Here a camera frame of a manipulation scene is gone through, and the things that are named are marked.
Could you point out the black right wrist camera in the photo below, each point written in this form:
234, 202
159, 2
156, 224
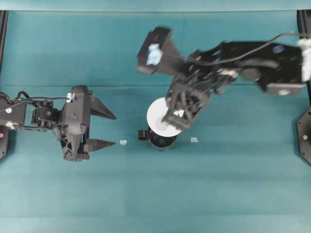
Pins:
159, 54

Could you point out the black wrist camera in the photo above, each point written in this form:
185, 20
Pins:
159, 54
77, 90

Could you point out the black left frame rail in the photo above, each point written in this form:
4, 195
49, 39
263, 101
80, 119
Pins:
4, 14

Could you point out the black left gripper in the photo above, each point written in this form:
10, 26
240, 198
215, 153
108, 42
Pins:
75, 123

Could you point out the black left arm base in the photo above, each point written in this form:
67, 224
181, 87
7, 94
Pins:
4, 140

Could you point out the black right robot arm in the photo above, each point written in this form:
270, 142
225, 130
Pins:
276, 68

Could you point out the white paper cup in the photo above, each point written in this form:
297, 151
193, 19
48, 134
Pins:
155, 114

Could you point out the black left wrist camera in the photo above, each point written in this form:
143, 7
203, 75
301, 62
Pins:
77, 90

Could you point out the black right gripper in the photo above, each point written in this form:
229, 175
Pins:
186, 98

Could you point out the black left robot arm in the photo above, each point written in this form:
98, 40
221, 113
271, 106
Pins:
31, 114

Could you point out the right tape marker on table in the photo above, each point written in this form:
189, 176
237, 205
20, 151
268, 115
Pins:
194, 140

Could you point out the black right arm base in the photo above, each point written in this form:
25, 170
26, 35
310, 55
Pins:
303, 127

